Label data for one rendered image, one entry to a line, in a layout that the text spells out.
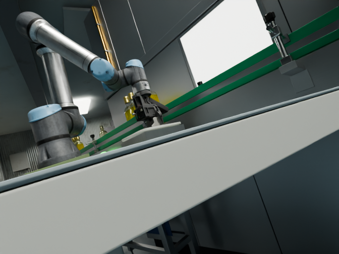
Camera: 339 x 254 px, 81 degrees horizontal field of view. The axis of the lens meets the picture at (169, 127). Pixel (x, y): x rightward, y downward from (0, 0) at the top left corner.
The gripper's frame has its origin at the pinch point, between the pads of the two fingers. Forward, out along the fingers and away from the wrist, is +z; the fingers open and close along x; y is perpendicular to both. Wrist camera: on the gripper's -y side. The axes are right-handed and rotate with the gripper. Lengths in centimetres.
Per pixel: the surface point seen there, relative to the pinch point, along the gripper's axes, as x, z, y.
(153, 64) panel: -19, -47, -29
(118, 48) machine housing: -51, -79, -31
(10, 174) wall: -725, -71, -3
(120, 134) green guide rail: -37.8, -10.1, -3.5
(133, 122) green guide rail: -20.9, -12.6, -3.6
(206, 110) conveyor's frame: 19.1, -3.5, -12.3
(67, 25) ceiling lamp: -167, -190, -51
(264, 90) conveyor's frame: 42.7, -1.7, -12.9
